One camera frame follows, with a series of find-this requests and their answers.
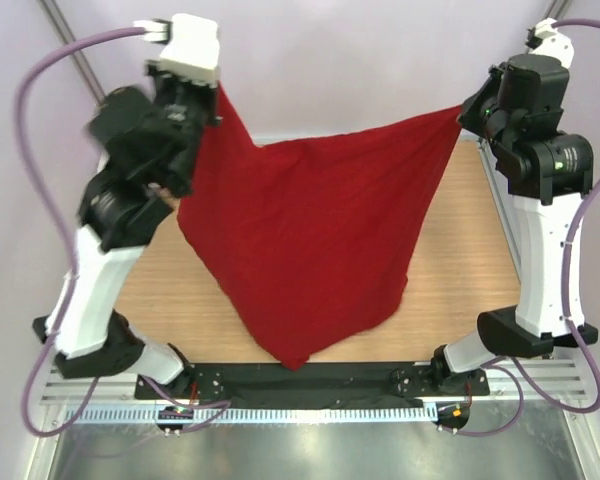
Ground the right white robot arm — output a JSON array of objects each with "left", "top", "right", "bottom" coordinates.
[{"left": 430, "top": 53, "right": 599, "bottom": 396}]

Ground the aluminium frame rail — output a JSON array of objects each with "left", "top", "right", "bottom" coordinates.
[{"left": 40, "top": 359, "right": 588, "bottom": 405}]

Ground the white slotted cable duct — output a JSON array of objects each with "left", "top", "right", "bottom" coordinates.
[{"left": 77, "top": 403, "right": 438, "bottom": 426}]

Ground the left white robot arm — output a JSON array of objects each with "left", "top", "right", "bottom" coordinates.
[{"left": 33, "top": 60, "right": 220, "bottom": 400}]

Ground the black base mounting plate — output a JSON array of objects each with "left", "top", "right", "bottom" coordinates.
[{"left": 134, "top": 360, "right": 491, "bottom": 409}]

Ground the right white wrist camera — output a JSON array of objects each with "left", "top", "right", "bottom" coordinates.
[{"left": 525, "top": 18, "right": 575, "bottom": 69}]

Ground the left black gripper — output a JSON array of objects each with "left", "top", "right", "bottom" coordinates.
[{"left": 150, "top": 49, "right": 225, "bottom": 190}]

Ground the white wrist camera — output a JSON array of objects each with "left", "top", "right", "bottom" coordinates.
[
  {"left": 525, "top": 18, "right": 575, "bottom": 69},
  {"left": 133, "top": 13, "right": 220, "bottom": 89}
]

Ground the dark red t-shirt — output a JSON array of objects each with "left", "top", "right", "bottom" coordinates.
[{"left": 177, "top": 94, "right": 460, "bottom": 370}]

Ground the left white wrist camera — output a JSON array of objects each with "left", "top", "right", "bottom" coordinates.
[{"left": 133, "top": 13, "right": 220, "bottom": 89}]

